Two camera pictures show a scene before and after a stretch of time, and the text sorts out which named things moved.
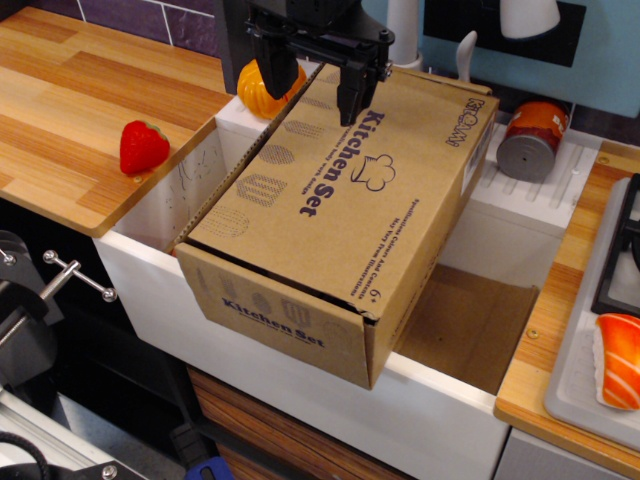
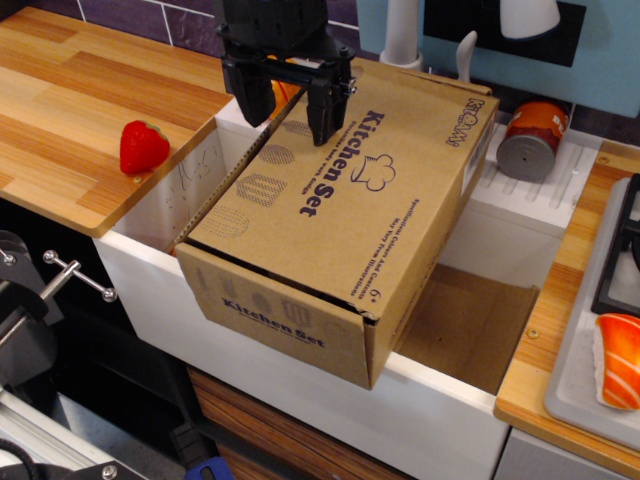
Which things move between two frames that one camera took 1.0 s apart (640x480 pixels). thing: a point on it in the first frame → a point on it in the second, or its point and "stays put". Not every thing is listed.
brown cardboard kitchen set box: x=313 y=244 stays put
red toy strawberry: x=143 y=147 stays put
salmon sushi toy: x=616 y=356 stays put
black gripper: x=336 y=29 → x=290 y=37
